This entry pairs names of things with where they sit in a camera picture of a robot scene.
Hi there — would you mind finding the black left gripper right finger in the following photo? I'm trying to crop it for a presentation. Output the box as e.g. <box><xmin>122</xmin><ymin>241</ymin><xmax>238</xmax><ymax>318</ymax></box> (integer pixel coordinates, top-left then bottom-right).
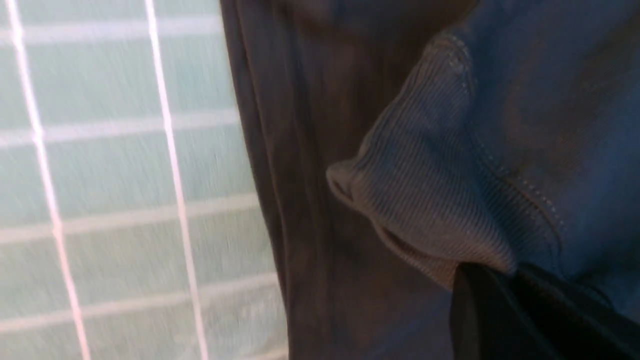
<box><xmin>510</xmin><ymin>265</ymin><xmax>640</xmax><ymax>360</ymax></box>

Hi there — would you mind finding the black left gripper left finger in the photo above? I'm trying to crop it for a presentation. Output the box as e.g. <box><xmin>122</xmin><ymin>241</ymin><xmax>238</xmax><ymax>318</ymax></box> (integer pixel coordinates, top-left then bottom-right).
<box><xmin>449</xmin><ymin>263</ymin><xmax>551</xmax><ymax>360</ymax></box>

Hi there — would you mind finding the dark gray long-sleeved shirt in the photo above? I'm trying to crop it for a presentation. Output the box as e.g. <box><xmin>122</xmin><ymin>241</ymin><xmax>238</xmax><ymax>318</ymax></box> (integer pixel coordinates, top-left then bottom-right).
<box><xmin>221</xmin><ymin>0</ymin><xmax>639</xmax><ymax>360</ymax></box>

